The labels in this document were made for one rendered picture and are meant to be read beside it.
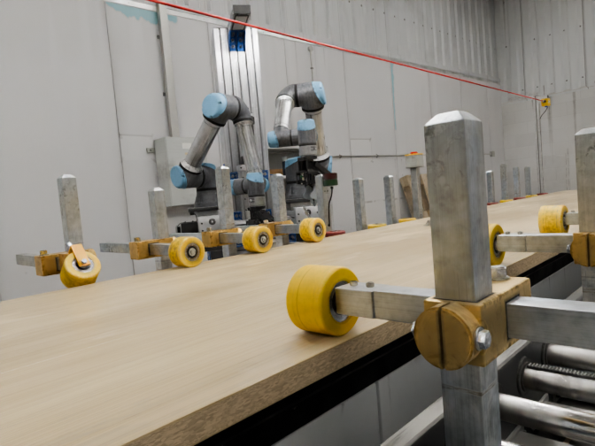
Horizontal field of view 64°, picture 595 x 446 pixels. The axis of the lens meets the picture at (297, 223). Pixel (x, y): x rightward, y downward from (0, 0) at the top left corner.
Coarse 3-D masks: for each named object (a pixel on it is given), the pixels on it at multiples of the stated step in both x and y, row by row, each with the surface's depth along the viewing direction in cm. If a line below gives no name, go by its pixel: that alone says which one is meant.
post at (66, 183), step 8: (64, 176) 120; (72, 176) 121; (64, 184) 119; (72, 184) 121; (64, 192) 119; (72, 192) 121; (64, 200) 119; (72, 200) 121; (64, 208) 120; (72, 208) 121; (64, 216) 120; (72, 216) 121; (80, 216) 122; (64, 224) 121; (72, 224) 121; (80, 224) 122; (64, 232) 122; (72, 232) 120; (80, 232) 122; (64, 240) 122; (72, 240) 120; (80, 240) 122
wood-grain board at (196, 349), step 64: (576, 192) 341; (256, 256) 135; (320, 256) 123; (384, 256) 113; (512, 256) 98; (0, 320) 79; (64, 320) 75; (128, 320) 71; (192, 320) 68; (256, 320) 64; (384, 320) 59; (0, 384) 48; (64, 384) 47; (128, 384) 45; (192, 384) 44; (256, 384) 43
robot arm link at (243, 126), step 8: (240, 112) 227; (248, 112) 230; (232, 120) 231; (240, 120) 228; (248, 120) 229; (240, 128) 230; (248, 128) 230; (240, 136) 230; (248, 136) 229; (240, 144) 231; (248, 144) 229; (248, 152) 229; (256, 152) 230; (248, 160) 229; (256, 160) 229; (248, 168) 229; (256, 168) 229; (264, 184) 230
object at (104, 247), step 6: (102, 246) 156; (108, 246) 153; (114, 246) 150; (120, 246) 147; (126, 246) 145; (150, 246) 135; (156, 246) 132; (162, 246) 130; (168, 246) 127; (114, 252) 150; (120, 252) 147; (126, 252) 145; (150, 252) 135; (156, 252) 133; (162, 252) 130
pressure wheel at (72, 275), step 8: (72, 256) 109; (88, 256) 112; (64, 264) 107; (72, 264) 108; (96, 264) 111; (64, 272) 108; (72, 272) 107; (80, 272) 108; (88, 272) 109; (96, 272) 110; (64, 280) 109; (72, 280) 107; (80, 280) 107; (88, 280) 109; (96, 280) 113
